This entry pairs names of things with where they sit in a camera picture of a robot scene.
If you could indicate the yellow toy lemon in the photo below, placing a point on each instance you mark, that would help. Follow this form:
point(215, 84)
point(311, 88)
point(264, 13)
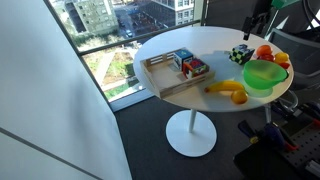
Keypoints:
point(281, 57)

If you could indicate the wooden slatted tray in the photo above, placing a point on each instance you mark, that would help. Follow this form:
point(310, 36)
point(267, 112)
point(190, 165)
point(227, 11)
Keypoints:
point(166, 78)

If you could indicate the grey office chair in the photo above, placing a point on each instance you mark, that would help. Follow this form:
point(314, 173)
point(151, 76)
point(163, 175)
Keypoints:
point(300, 50)

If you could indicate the blue number four block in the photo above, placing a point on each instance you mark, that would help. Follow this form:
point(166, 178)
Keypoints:
point(183, 57)

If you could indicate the black white green number block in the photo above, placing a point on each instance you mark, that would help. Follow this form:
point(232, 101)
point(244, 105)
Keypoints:
point(241, 54)

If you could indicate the white table pedestal base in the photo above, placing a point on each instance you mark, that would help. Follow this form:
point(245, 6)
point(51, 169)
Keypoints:
point(190, 136)

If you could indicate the black perforated base board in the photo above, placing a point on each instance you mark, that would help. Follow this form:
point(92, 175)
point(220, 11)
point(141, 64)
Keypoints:
point(308, 146)

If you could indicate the dark brown flat board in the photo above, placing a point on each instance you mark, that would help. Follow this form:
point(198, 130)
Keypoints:
point(260, 165)

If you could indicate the small red toy fruit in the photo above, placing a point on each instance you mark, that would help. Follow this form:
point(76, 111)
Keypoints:
point(285, 65)

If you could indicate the green translucent plastic bowl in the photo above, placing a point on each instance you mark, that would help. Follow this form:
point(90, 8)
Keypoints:
point(263, 75)

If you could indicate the blue orange bar clamp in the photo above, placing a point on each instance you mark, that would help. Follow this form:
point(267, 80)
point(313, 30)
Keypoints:
point(270, 133)
point(311, 110)

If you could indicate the dark window frame post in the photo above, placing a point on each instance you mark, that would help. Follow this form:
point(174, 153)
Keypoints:
point(80, 56)

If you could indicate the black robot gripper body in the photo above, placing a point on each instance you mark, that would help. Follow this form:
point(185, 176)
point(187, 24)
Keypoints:
point(260, 9)

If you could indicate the red toy apple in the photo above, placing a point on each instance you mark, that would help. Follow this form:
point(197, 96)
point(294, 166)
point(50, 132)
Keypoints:
point(266, 58)

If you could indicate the yellow toy banana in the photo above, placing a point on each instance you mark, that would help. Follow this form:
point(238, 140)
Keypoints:
point(225, 86)

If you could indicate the orange red toy tomato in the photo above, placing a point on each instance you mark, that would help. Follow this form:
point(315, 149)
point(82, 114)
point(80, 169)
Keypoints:
point(264, 50)

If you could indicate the small orange toy fruit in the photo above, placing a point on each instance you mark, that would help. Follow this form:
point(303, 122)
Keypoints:
point(239, 96)

